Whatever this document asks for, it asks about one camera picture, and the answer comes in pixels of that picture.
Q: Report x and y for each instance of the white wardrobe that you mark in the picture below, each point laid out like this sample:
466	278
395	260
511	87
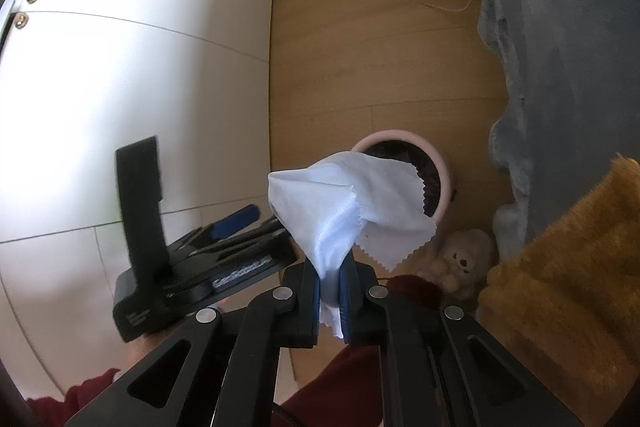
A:
125	82

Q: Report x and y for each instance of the person's left hand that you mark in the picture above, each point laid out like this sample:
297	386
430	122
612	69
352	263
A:
145	349

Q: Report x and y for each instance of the beige teddy bear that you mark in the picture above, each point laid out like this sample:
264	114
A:
465	257

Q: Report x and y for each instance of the white cloth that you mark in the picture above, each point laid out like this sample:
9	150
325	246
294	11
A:
340	197

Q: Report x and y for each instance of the brown fleece blanket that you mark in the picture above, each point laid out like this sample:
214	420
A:
575	282

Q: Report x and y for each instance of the pink trash bin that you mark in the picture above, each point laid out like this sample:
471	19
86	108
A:
447	187

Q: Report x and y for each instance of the person's maroon clothing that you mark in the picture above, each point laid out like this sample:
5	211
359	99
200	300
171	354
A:
340	382

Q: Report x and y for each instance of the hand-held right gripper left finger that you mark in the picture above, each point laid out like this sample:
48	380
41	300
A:
316	292

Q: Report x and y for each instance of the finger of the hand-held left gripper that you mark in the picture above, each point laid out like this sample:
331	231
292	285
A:
235	219
250	232

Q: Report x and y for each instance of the person's left forearm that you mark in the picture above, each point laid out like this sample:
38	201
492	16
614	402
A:
65	397

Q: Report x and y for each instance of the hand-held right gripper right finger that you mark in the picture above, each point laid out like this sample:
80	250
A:
344	302

